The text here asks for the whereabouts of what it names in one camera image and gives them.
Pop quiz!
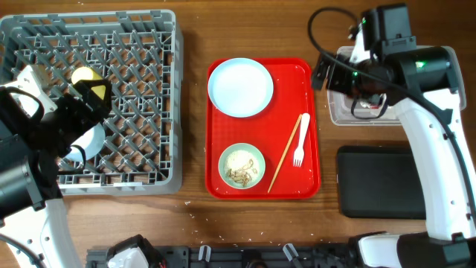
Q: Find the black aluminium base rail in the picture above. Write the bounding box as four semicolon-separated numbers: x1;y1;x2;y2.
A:
86;242;358;268

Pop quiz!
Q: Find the green bowl with food scraps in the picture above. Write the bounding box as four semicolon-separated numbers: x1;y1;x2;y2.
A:
217;143;266;190

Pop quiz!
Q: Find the light blue round plate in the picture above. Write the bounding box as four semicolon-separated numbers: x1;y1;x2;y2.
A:
208;58;274;118

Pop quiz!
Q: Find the white plastic fork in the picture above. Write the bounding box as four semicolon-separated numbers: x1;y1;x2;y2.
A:
293;113;310;167

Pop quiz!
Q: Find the wooden chopstick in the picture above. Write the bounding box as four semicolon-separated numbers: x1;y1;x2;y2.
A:
267;114;303;194

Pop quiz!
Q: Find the black plastic tray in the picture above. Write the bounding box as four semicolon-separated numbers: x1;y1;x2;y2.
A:
336;145;425;220

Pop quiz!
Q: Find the light blue bowl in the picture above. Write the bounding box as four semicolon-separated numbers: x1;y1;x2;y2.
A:
65;124;106;162

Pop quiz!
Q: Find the grey plastic dishwasher rack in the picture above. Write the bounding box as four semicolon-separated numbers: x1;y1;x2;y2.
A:
1;10;184;196

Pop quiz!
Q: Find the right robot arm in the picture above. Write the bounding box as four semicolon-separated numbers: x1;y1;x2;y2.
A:
312;46;475;267

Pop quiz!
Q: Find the clear plastic bin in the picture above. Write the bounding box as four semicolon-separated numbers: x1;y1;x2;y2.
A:
327;46;467;126

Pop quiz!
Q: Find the red plastic tray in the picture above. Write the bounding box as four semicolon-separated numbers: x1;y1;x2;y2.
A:
205;58;321;200

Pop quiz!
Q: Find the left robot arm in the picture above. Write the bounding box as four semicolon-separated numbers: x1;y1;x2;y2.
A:
1;79;112;267

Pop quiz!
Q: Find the yellow plastic cup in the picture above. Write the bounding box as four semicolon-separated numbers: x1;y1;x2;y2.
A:
71;66;106;101

